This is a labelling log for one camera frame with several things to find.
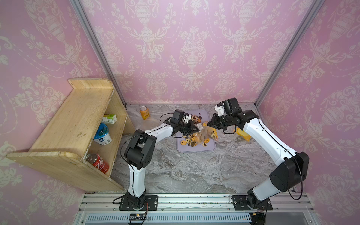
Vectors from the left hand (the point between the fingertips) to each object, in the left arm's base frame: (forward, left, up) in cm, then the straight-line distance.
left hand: (199, 130), depth 90 cm
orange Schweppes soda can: (+18, +39, -2) cm, 43 cm away
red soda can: (-29, +46, +18) cm, 57 cm away
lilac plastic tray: (-5, -8, -10) cm, 14 cm away
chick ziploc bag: (-4, -4, +4) cm, 7 cm away
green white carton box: (-2, +53, +13) cm, 54 cm away
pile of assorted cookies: (-3, +4, -6) cm, 8 cm away
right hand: (-3, -3, +11) cm, 12 cm away
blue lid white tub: (-16, +49, +17) cm, 55 cm away
